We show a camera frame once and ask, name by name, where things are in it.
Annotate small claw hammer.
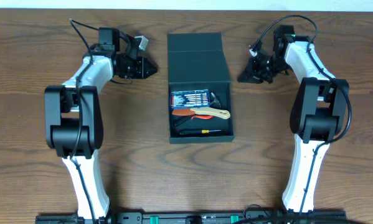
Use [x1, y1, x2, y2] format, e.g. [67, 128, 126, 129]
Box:
[173, 92, 221, 127]

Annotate orange scraper wooden handle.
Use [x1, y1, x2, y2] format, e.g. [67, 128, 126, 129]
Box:
[172, 107, 231, 119]

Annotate dark green gift box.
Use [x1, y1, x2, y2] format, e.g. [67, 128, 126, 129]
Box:
[168, 33, 235, 144]

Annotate blue precision screwdriver set case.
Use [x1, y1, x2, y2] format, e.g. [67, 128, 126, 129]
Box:
[170, 90, 210, 109]

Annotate red handled cutting pliers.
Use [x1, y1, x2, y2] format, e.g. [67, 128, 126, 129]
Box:
[191, 114, 213, 119]

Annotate black yellow screwdriver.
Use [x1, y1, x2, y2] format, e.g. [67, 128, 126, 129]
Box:
[179, 129, 222, 135]

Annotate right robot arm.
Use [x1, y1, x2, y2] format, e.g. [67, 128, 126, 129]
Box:
[237, 25, 351, 213]

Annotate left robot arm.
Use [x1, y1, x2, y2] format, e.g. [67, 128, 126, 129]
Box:
[44, 27, 157, 223]

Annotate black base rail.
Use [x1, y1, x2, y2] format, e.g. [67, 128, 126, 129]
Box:
[35, 210, 347, 224]

